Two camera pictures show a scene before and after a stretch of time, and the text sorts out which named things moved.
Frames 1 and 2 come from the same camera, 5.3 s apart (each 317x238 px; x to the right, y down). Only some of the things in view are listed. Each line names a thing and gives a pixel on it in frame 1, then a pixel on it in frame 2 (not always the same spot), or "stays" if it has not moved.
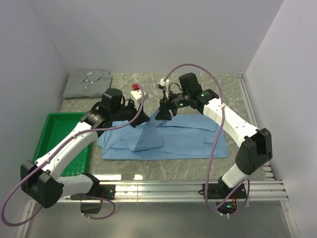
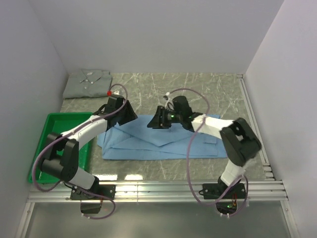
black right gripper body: x=175 y=102 to x=168 y=117
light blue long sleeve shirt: x=178 y=137 stays
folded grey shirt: x=86 y=84 stays
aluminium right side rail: x=268 y=172 stays
